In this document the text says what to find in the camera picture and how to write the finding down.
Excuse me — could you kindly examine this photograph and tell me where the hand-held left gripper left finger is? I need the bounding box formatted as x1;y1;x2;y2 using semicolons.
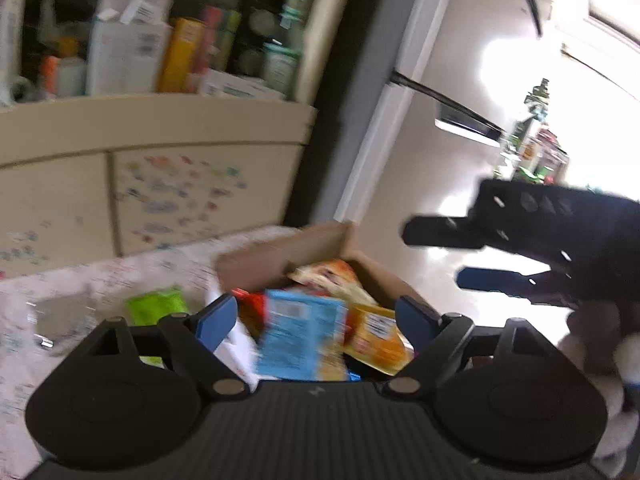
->
87;294;252;402

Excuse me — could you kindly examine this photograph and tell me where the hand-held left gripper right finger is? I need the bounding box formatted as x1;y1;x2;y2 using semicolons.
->
384;296;548;402

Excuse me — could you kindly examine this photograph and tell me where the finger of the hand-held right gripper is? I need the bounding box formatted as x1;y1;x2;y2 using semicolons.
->
402;216;488;250
456;265;576;308

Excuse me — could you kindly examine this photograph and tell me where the orange snack bag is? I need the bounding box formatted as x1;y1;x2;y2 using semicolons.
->
232;289;266;331

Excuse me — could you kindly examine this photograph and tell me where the yellow snack packet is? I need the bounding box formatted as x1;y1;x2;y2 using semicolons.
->
345;305;416;376

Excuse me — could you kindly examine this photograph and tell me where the light blue snack packet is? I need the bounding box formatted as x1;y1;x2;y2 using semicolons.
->
255;289;349;382

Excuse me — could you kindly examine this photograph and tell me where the person's right forearm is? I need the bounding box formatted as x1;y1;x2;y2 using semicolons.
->
557;332;640;463

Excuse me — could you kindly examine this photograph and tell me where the white packet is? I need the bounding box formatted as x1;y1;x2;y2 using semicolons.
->
215;320;261;391

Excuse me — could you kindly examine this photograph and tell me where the green snack packet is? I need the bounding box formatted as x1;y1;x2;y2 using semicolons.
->
125;285;190;368

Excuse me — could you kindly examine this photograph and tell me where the heap of colourful packages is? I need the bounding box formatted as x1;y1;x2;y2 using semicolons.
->
492;77;571;186

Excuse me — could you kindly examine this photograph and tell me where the orange cream snack packet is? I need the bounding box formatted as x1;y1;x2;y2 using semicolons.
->
287;259;378;308

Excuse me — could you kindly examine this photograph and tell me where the floral white cloth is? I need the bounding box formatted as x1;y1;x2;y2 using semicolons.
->
0;225;301;480

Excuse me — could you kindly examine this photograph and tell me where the clear plastic bag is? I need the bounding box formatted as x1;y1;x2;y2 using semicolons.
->
30;295;96;351

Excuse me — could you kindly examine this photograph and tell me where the white refrigerator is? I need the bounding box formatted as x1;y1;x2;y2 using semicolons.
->
330;0;566;281

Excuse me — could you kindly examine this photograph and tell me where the cream cabinet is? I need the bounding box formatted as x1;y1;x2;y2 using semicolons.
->
0;0;361;281

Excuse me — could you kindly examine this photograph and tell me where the flat white medicine box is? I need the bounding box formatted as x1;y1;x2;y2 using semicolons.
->
199;69;287;102

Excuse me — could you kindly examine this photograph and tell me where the yellow box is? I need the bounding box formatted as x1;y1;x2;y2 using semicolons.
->
157;17;207;93

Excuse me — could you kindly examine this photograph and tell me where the green capped white bottle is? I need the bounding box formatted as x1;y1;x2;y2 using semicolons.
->
280;0;312;28

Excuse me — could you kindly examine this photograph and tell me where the pink and green box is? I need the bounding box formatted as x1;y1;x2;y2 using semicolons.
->
192;6;242;81

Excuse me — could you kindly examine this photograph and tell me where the tall white cardboard box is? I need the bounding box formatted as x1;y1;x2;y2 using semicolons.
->
86;0;174;97

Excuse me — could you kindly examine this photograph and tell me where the white plastic jug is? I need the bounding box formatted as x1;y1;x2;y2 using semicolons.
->
37;0;97;58

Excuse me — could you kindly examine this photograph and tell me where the white box blue label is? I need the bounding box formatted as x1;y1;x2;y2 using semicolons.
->
0;0;29;107

